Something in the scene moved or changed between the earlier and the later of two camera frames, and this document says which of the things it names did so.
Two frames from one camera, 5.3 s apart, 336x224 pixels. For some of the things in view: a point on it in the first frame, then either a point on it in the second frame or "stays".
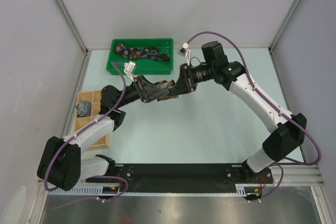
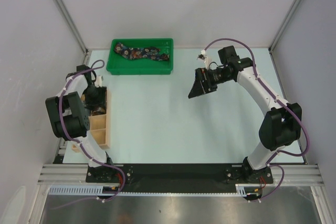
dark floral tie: (138, 52) stays
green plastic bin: (145, 66) stays
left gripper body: (138, 88) → (95, 96)
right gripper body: (187, 72) → (213, 77)
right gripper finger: (180, 87) → (197, 89)
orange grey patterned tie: (168, 85) → (100, 110)
